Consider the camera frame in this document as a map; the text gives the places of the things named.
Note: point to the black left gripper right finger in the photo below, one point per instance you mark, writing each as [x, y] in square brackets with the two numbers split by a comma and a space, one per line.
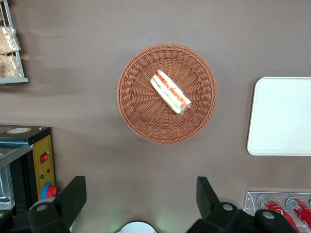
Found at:
[206, 196]

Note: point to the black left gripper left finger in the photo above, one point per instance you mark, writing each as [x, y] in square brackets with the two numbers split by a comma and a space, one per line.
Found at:
[73, 196]

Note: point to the plastic-wrapped triangle sandwich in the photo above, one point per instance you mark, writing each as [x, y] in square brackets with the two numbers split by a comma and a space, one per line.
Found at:
[170, 92]

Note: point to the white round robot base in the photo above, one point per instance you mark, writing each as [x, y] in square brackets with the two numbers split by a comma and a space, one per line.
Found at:
[137, 227]

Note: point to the round brown wicker basket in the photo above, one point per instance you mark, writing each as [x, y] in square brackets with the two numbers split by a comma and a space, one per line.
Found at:
[145, 114]

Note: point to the white rectangular plastic tray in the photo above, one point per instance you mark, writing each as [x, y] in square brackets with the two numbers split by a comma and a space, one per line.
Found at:
[281, 116]

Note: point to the clear acrylic can holder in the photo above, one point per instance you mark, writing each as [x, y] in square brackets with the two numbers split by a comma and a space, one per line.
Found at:
[250, 201]

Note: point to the black food warmer yellow panel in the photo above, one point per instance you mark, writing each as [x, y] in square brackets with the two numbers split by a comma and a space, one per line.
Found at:
[41, 150]

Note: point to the silver metal pan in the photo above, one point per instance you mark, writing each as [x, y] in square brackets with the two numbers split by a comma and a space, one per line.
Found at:
[5, 189]

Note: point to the red cola can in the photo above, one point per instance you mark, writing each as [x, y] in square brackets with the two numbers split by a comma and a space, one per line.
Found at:
[279, 210]
[301, 210]

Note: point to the grey metal shelf rack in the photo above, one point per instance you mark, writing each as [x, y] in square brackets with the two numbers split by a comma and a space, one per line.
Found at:
[20, 70]

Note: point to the wrapped bread package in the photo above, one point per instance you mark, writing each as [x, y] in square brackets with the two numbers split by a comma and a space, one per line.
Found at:
[7, 40]
[8, 66]

